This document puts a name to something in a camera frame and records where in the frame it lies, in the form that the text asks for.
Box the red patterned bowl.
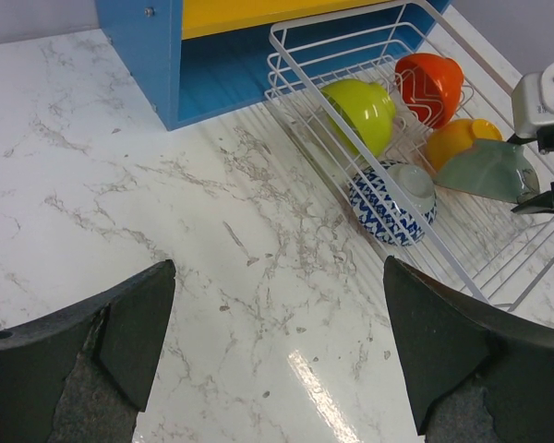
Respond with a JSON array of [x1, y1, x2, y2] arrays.
[[348, 160, 437, 246]]

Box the white wire dish rack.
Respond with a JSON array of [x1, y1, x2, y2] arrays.
[[266, 1, 554, 313]]

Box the pale green celadon bowl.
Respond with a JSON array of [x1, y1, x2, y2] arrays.
[[434, 138, 540, 204]]

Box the red orange bowl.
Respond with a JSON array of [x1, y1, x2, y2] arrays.
[[394, 53, 464, 129]]

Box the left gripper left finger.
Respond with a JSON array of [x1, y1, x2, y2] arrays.
[[0, 259, 175, 442]]

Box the lime green bowl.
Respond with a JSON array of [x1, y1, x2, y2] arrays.
[[320, 78, 396, 157]]

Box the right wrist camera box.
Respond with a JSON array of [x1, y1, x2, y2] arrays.
[[511, 63, 554, 138]]

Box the yellow orange bowl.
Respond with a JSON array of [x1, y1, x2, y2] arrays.
[[425, 119, 503, 171]]

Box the blue shelf unit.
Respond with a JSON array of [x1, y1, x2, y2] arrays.
[[96, 1, 435, 130]]

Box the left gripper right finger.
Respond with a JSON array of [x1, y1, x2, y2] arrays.
[[383, 257, 554, 442]]

